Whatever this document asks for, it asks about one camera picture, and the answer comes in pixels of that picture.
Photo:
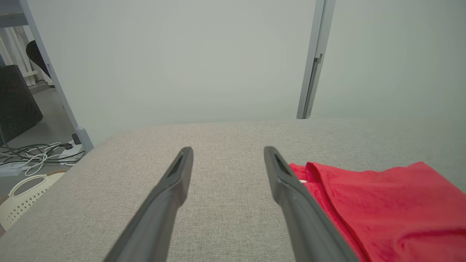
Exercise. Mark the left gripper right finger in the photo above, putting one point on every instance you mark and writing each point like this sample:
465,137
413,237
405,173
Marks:
302,218

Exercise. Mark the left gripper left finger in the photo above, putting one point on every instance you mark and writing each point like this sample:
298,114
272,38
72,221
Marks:
160,211

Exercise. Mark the red shirt with white sleeve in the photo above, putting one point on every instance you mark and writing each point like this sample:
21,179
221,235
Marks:
393,211

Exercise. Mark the grey fabric sofa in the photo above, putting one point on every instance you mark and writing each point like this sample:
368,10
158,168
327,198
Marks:
225,203

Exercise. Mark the white power strip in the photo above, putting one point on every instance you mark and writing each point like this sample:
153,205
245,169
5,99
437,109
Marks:
71,153

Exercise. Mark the black power plug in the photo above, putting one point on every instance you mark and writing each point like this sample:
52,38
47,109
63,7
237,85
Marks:
76,139

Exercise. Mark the cream perforated laundry basket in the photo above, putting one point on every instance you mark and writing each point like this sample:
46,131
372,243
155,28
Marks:
22,200

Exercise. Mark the dark speckled fabric box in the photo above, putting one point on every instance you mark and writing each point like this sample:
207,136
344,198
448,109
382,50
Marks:
16,105

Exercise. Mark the black chair back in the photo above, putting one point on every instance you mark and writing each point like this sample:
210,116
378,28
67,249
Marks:
36,58

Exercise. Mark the white slatted rack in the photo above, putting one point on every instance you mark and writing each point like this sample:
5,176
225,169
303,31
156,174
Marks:
18,54

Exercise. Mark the grey partition joint post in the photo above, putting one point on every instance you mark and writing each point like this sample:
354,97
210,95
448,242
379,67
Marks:
315,58

